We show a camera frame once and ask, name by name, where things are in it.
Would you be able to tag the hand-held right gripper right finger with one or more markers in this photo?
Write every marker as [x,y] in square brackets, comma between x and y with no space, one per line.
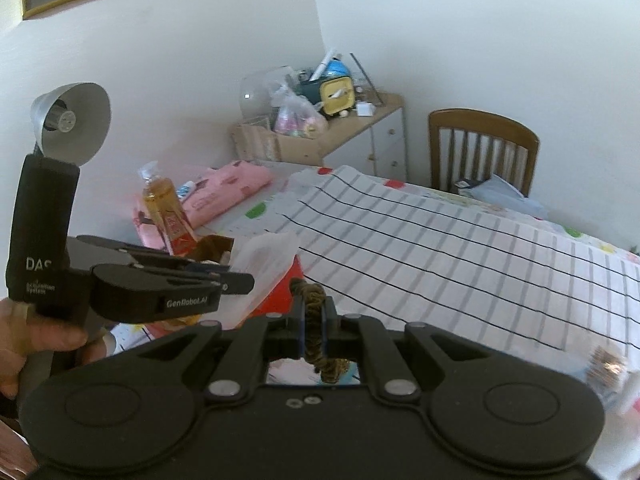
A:
[328,330]

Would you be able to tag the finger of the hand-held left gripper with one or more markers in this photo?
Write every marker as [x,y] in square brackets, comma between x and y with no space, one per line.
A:
[125,252]
[150,295]

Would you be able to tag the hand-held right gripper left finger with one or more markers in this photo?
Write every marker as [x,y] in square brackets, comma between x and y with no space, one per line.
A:
[301,332]

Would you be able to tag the red tin box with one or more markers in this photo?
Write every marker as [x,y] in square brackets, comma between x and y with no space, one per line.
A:
[282,300]

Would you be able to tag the translucent plastic bag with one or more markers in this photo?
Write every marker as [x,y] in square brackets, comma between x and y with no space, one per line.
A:
[265,265]

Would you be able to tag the clear bag with sequins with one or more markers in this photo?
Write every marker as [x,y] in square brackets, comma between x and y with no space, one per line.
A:
[605,365]

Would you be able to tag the person's left hand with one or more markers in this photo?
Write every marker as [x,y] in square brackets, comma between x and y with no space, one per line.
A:
[50,337]

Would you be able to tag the amber drink bottle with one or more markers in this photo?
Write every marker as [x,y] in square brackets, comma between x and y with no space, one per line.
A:
[162,205]

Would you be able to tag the colourful dotted white tablecloth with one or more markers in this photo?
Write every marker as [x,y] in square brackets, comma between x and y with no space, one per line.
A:
[235,222]

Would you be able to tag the pink printed cloth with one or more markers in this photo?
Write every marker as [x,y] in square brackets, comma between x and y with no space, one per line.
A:
[225,185]

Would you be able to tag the black checked white tablecloth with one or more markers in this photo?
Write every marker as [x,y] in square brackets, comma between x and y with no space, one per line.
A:
[450,260]

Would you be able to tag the cardboard box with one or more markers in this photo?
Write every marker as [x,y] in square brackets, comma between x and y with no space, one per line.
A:
[290,150]

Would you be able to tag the wooden side cabinet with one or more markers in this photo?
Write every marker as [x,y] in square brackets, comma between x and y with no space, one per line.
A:
[385,145]

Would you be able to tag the clear glass jar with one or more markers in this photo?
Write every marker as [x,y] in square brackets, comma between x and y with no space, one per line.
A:
[257,95]

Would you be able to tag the plastic bag of colourful items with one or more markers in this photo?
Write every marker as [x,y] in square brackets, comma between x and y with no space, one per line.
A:
[295,120]

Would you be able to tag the light blue folded cloth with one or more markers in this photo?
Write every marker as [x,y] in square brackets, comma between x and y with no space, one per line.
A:
[500,192]

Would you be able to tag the white charger block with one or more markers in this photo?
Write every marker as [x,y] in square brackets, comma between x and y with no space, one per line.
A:
[365,109]

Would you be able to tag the thin dark stick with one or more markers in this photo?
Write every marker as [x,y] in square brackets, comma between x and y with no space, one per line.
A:
[365,79]

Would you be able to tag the wooden chair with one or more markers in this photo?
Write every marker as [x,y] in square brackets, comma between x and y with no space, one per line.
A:
[480,122]

